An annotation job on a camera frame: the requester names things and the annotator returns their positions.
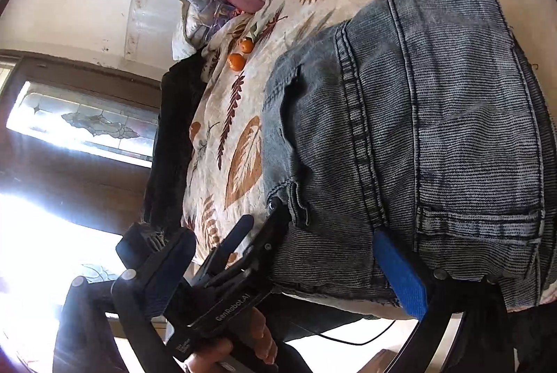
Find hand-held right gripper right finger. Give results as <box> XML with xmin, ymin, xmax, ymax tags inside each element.
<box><xmin>373</xmin><ymin>230</ymin><xmax>520</xmax><ymax>373</ymax></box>

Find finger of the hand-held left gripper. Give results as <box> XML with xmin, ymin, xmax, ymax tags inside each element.
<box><xmin>209</xmin><ymin>199</ymin><xmax>291</xmax><ymax>284</ymax></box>
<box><xmin>198</xmin><ymin>215</ymin><xmax>255</xmax><ymax>284</ymax></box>

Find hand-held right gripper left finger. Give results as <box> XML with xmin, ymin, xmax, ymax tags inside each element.
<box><xmin>52</xmin><ymin>228</ymin><xmax>197</xmax><ymax>373</ymax></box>

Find blue denim pants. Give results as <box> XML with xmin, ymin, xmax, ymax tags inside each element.
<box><xmin>261</xmin><ymin>0</ymin><xmax>557</xmax><ymax>310</ymax></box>

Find person's left hand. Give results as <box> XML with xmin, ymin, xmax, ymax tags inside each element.
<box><xmin>182</xmin><ymin>305</ymin><xmax>279</xmax><ymax>373</ymax></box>

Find black cloth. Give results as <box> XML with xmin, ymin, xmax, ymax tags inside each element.
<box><xmin>143</xmin><ymin>48</ymin><xmax>210</xmax><ymax>234</ymax></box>

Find brown door with glass pane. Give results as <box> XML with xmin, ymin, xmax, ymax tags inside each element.
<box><xmin>0</xmin><ymin>48</ymin><xmax>164</xmax><ymax>234</ymax></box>

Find leaf print blanket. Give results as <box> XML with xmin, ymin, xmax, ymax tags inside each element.
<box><xmin>172</xmin><ymin>0</ymin><xmax>542</xmax><ymax>265</ymax></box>

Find colourful printed packet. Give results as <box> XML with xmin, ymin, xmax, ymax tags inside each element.
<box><xmin>211</xmin><ymin>3</ymin><xmax>244</xmax><ymax>28</ymax></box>

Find black cable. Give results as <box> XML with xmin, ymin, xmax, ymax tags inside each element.
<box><xmin>311</xmin><ymin>318</ymin><xmax>397</xmax><ymax>347</ymax></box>

